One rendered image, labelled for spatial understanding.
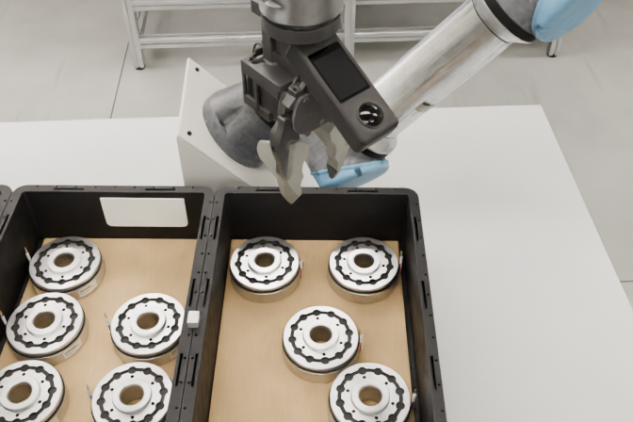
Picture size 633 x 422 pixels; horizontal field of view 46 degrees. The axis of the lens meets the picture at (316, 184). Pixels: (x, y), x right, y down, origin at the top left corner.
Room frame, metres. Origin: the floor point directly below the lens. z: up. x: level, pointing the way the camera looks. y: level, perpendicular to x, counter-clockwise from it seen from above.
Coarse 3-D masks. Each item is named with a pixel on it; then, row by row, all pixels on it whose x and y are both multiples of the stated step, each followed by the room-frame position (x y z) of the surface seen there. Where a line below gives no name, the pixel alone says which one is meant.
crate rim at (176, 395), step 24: (24, 192) 0.79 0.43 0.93; (48, 192) 0.79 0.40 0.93; (72, 192) 0.78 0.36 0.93; (96, 192) 0.78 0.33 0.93; (120, 192) 0.78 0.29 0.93; (144, 192) 0.78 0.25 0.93; (168, 192) 0.78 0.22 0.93; (192, 192) 0.78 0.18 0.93; (0, 240) 0.69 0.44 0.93; (168, 408) 0.43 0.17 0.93
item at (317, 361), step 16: (304, 320) 0.60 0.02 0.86; (336, 320) 0.60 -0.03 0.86; (288, 336) 0.58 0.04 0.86; (352, 336) 0.58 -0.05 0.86; (288, 352) 0.55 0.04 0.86; (304, 352) 0.55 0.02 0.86; (320, 352) 0.55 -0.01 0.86; (336, 352) 0.55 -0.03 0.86; (352, 352) 0.55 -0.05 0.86; (320, 368) 0.53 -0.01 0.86
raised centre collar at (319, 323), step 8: (320, 320) 0.60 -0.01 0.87; (304, 328) 0.59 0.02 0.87; (312, 328) 0.59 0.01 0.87; (328, 328) 0.59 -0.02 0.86; (336, 328) 0.59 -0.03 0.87; (304, 336) 0.57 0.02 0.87; (336, 336) 0.57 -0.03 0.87; (312, 344) 0.56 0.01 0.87; (320, 344) 0.56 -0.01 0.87; (328, 344) 0.56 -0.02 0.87
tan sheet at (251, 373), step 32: (320, 256) 0.75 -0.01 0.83; (320, 288) 0.68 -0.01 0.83; (224, 320) 0.63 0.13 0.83; (256, 320) 0.63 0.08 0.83; (288, 320) 0.63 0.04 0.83; (352, 320) 0.63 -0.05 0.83; (384, 320) 0.63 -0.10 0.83; (224, 352) 0.57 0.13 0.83; (256, 352) 0.57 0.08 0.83; (384, 352) 0.57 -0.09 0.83; (224, 384) 0.52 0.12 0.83; (256, 384) 0.52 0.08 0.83; (288, 384) 0.52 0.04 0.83; (320, 384) 0.52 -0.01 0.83; (224, 416) 0.48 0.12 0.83; (256, 416) 0.48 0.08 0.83; (288, 416) 0.48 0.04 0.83; (320, 416) 0.48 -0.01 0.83
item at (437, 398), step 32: (224, 192) 0.78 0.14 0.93; (256, 192) 0.78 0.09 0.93; (320, 192) 0.78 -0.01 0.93; (352, 192) 0.78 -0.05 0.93; (384, 192) 0.78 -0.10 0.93; (416, 224) 0.73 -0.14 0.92; (416, 256) 0.66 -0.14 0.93; (192, 352) 0.51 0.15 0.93; (192, 384) 0.47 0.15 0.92; (192, 416) 0.42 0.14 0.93
